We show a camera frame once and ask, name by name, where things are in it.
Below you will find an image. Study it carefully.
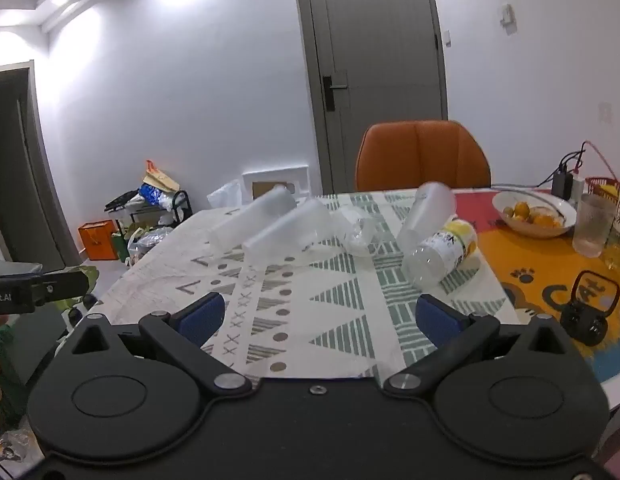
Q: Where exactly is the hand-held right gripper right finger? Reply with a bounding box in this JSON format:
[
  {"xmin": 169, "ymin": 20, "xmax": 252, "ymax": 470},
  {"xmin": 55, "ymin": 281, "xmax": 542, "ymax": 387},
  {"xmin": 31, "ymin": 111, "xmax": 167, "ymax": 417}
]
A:
[{"xmin": 384, "ymin": 294, "xmax": 588, "ymax": 403}]

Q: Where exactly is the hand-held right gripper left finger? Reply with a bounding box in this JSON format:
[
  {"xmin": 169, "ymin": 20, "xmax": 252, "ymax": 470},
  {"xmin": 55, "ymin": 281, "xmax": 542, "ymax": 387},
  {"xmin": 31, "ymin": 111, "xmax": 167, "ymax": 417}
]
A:
[{"xmin": 57, "ymin": 292, "xmax": 253, "ymax": 403}]

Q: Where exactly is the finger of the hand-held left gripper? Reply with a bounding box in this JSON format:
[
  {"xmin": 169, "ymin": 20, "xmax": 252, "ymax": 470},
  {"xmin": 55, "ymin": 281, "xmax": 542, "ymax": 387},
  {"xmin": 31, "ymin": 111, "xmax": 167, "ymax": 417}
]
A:
[{"xmin": 40, "ymin": 267, "xmax": 98, "ymax": 307}]

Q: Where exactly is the frosted plastic cup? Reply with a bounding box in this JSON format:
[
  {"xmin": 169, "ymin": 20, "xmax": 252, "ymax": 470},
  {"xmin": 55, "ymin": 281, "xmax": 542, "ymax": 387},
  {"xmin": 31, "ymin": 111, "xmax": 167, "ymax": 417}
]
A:
[
  {"xmin": 241, "ymin": 198, "xmax": 337, "ymax": 269},
  {"xmin": 397, "ymin": 181, "xmax": 459, "ymax": 257},
  {"xmin": 209, "ymin": 184, "xmax": 297, "ymax": 252}
]

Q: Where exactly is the clear crumpled plastic cup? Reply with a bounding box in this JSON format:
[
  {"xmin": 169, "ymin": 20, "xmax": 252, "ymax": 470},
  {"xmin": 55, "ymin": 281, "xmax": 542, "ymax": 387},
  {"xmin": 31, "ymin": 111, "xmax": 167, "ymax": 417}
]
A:
[{"xmin": 334, "ymin": 207, "xmax": 377, "ymax": 257}]

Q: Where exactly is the orange box on floor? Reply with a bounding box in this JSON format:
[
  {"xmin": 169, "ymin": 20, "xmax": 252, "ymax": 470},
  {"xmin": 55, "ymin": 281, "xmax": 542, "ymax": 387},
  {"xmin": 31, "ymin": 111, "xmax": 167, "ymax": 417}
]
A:
[{"xmin": 78, "ymin": 219, "xmax": 116, "ymax": 261}]

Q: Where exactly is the clear bottle with yellow label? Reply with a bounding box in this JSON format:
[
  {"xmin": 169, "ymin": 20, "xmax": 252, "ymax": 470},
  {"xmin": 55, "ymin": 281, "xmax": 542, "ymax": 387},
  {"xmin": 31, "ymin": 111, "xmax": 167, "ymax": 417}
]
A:
[{"xmin": 402, "ymin": 219, "xmax": 479, "ymax": 289}]

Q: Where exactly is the colourful cartoon tablecloth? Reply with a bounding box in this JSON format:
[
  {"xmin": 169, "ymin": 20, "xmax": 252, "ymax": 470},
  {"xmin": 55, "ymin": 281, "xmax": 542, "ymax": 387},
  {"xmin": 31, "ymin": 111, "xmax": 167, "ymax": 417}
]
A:
[{"xmin": 452, "ymin": 186, "xmax": 620, "ymax": 383}]

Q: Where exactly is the white green patterned tablecloth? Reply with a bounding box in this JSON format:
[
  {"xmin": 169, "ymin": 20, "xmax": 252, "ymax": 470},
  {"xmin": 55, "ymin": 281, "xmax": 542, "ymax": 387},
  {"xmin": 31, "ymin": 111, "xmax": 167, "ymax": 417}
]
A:
[{"xmin": 92, "ymin": 190, "xmax": 522, "ymax": 380}]

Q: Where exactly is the black rack with clutter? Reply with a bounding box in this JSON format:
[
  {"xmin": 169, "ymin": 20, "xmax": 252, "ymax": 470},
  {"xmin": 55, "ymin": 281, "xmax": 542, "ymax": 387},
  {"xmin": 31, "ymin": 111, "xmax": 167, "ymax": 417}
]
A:
[{"xmin": 104, "ymin": 160, "xmax": 193, "ymax": 267}]

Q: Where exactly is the dark doorway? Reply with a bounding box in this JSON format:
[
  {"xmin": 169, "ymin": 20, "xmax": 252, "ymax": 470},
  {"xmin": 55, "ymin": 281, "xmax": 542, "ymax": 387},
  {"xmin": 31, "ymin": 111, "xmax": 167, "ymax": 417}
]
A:
[{"xmin": 0, "ymin": 60, "xmax": 82, "ymax": 276}]

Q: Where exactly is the white plastic bag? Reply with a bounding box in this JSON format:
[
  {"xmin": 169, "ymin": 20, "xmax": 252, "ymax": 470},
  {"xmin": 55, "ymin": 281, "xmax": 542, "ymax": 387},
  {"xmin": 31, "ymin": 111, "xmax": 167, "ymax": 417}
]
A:
[{"xmin": 206, "ymin": 179, "xmax": 242, "ymax": 209}]

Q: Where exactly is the white bowl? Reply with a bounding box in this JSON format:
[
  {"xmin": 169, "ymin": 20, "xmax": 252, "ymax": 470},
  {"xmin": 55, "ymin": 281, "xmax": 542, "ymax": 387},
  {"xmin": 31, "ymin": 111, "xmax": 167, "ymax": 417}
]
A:
[{"xmin": 491, "ymin": 190, "xmax": 579, "ymax": 239}]

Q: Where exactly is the pile of oranges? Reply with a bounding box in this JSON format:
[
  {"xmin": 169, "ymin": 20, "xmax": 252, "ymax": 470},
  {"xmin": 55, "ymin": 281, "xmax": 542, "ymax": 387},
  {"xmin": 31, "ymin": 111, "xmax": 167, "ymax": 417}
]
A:
[{"xmin": 502, "ymin": 201, "xmax": 566, "ymax": 227}]

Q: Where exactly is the clear plastic wrapper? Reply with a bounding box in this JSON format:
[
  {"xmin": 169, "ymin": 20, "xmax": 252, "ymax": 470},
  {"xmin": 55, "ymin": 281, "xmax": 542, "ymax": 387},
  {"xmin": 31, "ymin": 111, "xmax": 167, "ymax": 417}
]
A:
[{"xmin": 0, "ymin": 429, "xmax": 31, "ymax": 467}]

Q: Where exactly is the orange chair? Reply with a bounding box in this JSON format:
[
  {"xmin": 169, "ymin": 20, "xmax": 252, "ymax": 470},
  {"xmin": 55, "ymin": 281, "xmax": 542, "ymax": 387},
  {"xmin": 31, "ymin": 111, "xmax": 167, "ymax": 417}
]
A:
[{"xmin": 354, "ymin": 120, "xmax": 492, "ymax": 194}]

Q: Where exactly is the white foam box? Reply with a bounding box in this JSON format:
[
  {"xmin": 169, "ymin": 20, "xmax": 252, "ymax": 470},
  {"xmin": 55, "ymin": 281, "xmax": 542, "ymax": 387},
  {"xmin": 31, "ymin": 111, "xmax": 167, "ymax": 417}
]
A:
[{"xmin": 241, "ymin": 164, "xmax": 311, "ymax": 207}]

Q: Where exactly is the ribbed drinking glass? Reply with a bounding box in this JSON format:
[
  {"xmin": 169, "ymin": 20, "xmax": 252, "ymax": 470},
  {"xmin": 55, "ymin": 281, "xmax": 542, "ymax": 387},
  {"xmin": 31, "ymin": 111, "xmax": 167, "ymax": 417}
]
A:
[{"xmin": 572, "ymin": 193, "xmax": 617, "ymax": 259}]

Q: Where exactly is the red plastic basket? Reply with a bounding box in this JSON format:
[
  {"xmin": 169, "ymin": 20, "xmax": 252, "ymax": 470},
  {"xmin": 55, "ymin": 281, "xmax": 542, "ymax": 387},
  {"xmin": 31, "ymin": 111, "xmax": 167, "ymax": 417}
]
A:
[{"xmin": 584, "ymin": 175, "xmax": 620, "ymax": 200}]

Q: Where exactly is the grey door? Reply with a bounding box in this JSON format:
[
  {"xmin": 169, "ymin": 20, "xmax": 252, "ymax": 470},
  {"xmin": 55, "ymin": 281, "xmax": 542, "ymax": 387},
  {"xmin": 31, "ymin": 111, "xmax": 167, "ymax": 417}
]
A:
[{"xmin": 291, "ymin": 0, "xmax": 449, "ymax": 197}]

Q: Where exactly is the black power adapter with cables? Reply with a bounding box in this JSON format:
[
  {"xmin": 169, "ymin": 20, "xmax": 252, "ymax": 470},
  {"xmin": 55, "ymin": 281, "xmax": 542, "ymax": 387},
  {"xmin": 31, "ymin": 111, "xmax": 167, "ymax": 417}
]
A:
[{"xmin": 535, "ymin": 141, "xmax": 589, "ymax": 190}]

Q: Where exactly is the red cable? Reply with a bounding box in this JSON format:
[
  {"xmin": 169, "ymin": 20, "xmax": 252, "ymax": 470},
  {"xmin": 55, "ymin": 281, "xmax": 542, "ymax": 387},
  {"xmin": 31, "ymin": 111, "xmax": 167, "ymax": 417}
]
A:
[{"xmin": 584, "ymin": 141, "xmax": 620, "ymax": 181}]

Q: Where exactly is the black door lock handle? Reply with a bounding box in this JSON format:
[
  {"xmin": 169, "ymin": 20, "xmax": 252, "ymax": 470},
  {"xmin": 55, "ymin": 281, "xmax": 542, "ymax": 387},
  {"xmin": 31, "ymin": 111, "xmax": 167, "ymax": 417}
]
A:
[{"xmin": 322, "ymin": 73, "xmax": 349, "ymax": 112}]

